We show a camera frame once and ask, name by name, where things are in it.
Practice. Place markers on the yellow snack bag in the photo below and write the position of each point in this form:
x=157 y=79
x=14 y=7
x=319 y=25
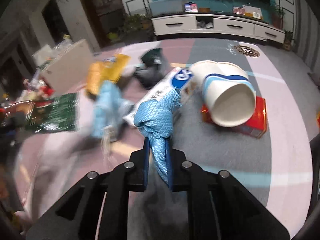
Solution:
x=105 y=70

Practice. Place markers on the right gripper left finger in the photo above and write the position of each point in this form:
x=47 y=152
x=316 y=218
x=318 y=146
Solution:
x=96 y=207

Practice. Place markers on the dark planter with plants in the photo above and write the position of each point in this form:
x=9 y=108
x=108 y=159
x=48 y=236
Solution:
x=137 y=28

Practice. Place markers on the blue red box on cabinet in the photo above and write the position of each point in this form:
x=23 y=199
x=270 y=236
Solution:
x=190 y=7

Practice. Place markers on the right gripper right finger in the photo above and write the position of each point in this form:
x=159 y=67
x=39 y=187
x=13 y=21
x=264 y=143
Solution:
x=219 y=206

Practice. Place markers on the white blue medicine box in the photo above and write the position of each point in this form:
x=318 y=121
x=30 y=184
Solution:
x=181 y=78

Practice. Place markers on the light blue face mask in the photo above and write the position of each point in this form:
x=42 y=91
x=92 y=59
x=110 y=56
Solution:
x=109 y=110

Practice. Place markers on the dark green wrapper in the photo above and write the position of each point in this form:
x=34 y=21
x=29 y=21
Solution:
x=153 y=69

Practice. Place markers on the tall potted plant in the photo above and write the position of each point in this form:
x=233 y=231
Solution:
x=277 y=15

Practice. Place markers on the red cigarette box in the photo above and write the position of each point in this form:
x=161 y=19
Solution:
x=255 y=127

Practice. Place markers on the small potted plant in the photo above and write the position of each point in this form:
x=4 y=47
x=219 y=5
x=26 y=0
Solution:
x=287 y=45

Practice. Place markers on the white tv cabinet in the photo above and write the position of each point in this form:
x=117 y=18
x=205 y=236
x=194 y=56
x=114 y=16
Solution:
x=222 y=24

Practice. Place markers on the white blue paper cup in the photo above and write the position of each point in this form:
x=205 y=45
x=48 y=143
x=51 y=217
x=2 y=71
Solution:
x=226 y=91

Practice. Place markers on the blue quilted cloth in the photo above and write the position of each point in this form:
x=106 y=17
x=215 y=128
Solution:
x=155 y=121

